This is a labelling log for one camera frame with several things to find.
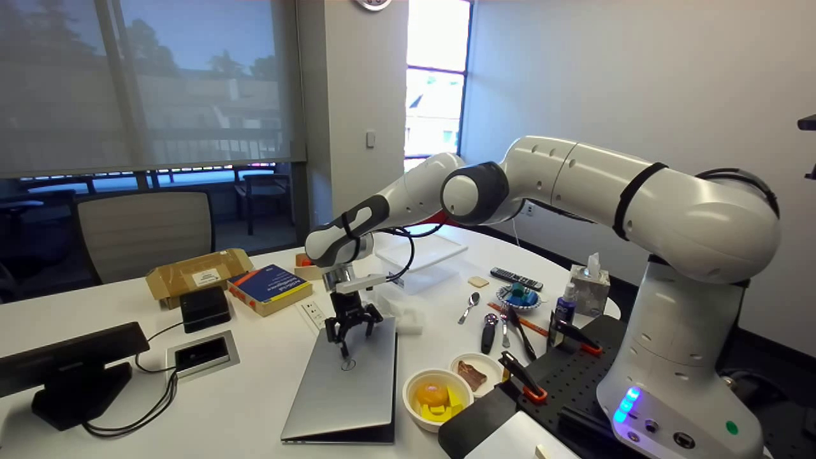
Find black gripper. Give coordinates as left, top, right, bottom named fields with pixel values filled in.
left=323, top=287, right=386, bottom=361

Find silver laptop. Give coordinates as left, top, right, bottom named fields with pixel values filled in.
left=277, top=315, right=404, bottom=446

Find white paper card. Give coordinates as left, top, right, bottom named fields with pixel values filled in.
left=299, top=295, right=332, bottom=333

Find white crumpled cloth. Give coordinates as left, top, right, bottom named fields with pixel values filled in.
left=372, top=283, right=429, bottom=337

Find small orange box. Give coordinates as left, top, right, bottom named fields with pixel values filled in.
left=293, top=248, right=332, bottom=283

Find orange toy ball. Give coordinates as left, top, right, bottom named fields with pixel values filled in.
left=413, top=380, right=452, bottom=407

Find blue orange flat box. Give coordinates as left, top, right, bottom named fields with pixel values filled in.
left=224, top=262, right=316, bottom=318

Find white bowl yellow toys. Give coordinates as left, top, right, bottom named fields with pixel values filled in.
left=401, top=365, right=478, bottom=436

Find white closed notebook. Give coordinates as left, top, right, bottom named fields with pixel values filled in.
left=372, top=228, right=473, bottom=277

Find yellow toy block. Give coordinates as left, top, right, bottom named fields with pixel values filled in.
left=419, top=403, right=456, bottom=426

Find silver metal spoon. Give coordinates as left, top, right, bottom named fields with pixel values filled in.
left=456, top=287, right=484, bottom=328

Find brown toy food piece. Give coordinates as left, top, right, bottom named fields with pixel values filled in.
left=456, top=358, right=484, bottom=393

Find black handheld device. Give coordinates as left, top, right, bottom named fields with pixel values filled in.
left=478, top=311, right=502, bottom=357

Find white bowl brown food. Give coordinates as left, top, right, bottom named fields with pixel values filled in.
left=448, top=350, right=509, bottom=399

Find black table mat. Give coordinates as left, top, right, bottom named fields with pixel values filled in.
left=436, top=385, right=520, bottom=459

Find silver table outlet box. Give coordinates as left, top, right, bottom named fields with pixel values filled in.
left=170, top=327, right=242, bottom=378

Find small black box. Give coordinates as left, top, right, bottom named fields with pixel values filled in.
left=178, top=283, right=235, bottom=333

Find blue rimmed plate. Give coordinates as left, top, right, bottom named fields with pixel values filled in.
left=495, top=283, right=543, bottom=314

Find black remote control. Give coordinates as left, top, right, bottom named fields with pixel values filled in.
left=487, top=264, right=546, bottom=295

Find dark background chair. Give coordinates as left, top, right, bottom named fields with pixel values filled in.
left=233, top=162, right=293, bottom=237

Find brown cardboard box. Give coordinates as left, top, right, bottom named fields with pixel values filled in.
left=144, top=244, right=258, bottom=311

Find white flat board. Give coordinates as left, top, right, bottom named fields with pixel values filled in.
left=465, top=409, right=562, bottom=459

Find beige office chair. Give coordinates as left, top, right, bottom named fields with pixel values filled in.
left=72, top=188, right=218, bottom=285

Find white tissue box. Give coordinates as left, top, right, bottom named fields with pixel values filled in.
left=566, top=250, right=615, bottom=318

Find black monitor on stand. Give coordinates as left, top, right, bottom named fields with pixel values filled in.
left=0, top=318, right=152, bottom=434

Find grey window roller blind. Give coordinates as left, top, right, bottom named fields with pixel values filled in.
left=0, top=0, right=295, bottom=180

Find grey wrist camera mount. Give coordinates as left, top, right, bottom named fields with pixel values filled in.
left=323, top=262, right=399, bottom=297

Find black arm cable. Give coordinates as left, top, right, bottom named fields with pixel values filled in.
left=386, top=218, right=448, bottom=283

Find black clamp orange handle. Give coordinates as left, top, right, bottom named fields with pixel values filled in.
left=553, top=318, right=610, bottom=358
left=495, top=350, right=550, bottom=407

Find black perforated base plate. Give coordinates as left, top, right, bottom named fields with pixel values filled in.
left=508, top=311, right=638, bottom=459

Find black monitor cable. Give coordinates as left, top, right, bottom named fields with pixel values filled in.
left=79, top=318, right=186, bottom=440

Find black camera on stand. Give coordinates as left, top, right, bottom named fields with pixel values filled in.
left=796, top=109, right=816, bottom=180

